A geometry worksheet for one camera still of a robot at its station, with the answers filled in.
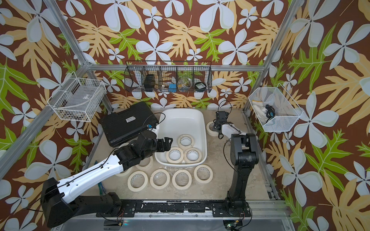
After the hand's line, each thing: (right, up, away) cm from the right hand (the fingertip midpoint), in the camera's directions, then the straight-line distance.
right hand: (219, 126), depth 104 cm
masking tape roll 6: (-53, -32, -21) cm, 65 cm away
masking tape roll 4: (-20, -19, -11) cm, 30 cm away
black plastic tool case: (-67, +2, 0) cm, 67 cm away
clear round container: (-26, +27, -13) cm, 39 cm away
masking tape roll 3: (-32, -19, -12) cm, 39 cm away
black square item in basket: (-15, +27, -8) cm, 32 cm away
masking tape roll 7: (-40, -31, -19) cm, 54 cm away
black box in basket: (-50, +30, -6) cm, 59 cm away
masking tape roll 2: (-25, -10, -3) cm, 27 cm away
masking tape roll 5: (-48, -24, -18) cm, 57 cm away
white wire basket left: (-85, +16, -25) cm, 90 cm away
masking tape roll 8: (-27, -31, -20) cm, 46 cm away
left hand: (-34, -6, -28) cm, 45 cm away
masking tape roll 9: (-14, -29, -17) cm, 36 cm away
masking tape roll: (-8, -4, -4) cm, 9 cm away
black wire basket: (-39, +35, -6) cm, 52 cm away
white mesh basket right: (+28, +10, -22) cm, 37 cm away
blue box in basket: (-34, +26, -9) cm, 44 cm away
